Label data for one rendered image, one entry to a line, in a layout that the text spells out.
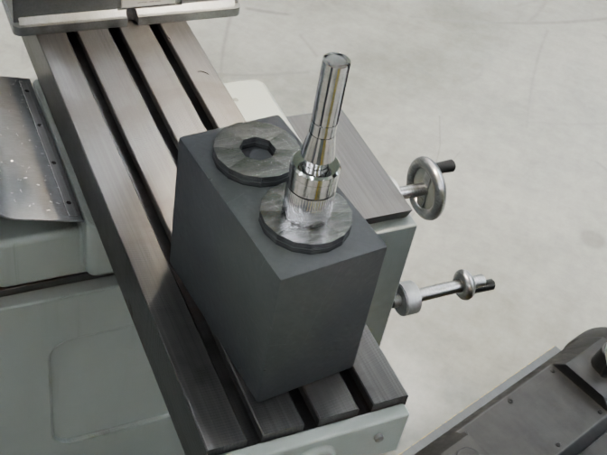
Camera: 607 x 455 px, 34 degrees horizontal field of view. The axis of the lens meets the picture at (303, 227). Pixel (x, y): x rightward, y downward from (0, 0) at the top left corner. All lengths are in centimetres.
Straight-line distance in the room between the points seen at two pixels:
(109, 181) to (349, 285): 41
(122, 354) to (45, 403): 14
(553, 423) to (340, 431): 65
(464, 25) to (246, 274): 280
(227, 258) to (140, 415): 76
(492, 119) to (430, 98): 21
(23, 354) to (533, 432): 78
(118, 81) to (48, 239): 25
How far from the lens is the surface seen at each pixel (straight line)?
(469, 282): 180
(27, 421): 162
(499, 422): 161
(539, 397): 166
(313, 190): 90
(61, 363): 155
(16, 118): 146
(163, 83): 143
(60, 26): 151
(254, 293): 96
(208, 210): 101
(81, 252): 138
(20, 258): 136
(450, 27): 366
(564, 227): 293
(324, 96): 85
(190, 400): 103
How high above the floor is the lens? 182
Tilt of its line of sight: 43 degrees down
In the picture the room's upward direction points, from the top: 11 degrees clockwise
